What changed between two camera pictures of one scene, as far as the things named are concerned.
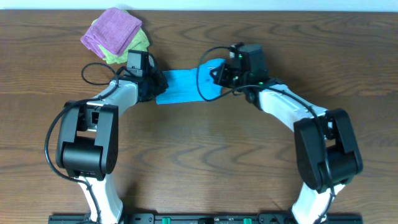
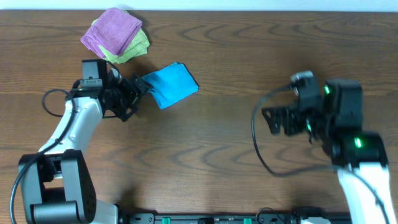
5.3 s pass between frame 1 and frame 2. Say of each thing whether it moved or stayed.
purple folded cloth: stayed
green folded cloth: stayed
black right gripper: moved
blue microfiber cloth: moved
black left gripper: moved
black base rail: stayed
